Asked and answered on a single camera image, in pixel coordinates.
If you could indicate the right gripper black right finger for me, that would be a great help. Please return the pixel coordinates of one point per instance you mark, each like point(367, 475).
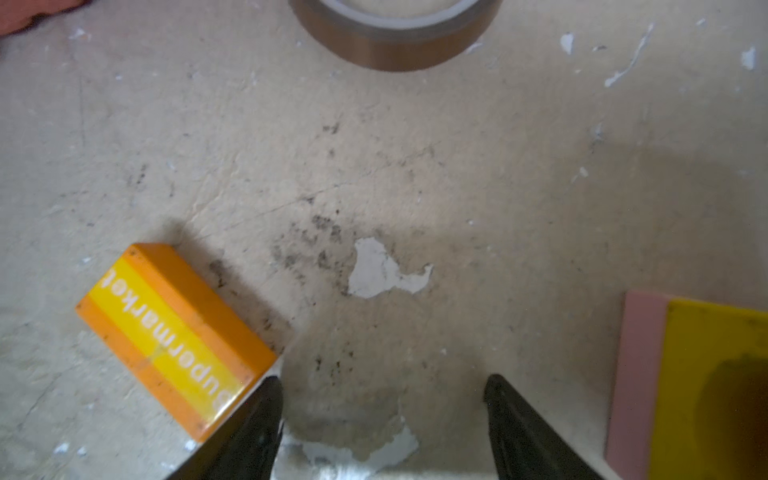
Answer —
point(523, 444)

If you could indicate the pink wood block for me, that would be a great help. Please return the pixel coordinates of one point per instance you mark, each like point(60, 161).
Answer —
point(635, 388)

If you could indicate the orange wood block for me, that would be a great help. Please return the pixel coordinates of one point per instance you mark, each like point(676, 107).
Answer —
point(177, 336)

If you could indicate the black plastic tool case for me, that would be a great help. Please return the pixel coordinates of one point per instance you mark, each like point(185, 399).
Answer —
point(16, 15)

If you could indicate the yellow arch block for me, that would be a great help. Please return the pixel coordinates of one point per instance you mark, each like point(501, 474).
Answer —
point(711, 409)

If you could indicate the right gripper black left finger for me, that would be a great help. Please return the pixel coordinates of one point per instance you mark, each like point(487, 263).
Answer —
point(246, 445)

